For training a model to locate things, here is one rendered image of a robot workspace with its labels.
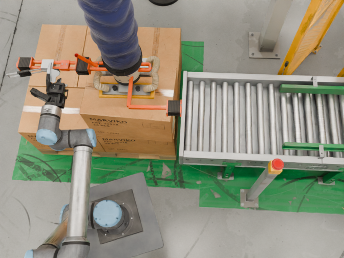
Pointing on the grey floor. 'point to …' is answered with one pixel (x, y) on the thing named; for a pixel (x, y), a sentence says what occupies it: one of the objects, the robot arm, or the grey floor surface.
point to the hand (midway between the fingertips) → (54, 70)
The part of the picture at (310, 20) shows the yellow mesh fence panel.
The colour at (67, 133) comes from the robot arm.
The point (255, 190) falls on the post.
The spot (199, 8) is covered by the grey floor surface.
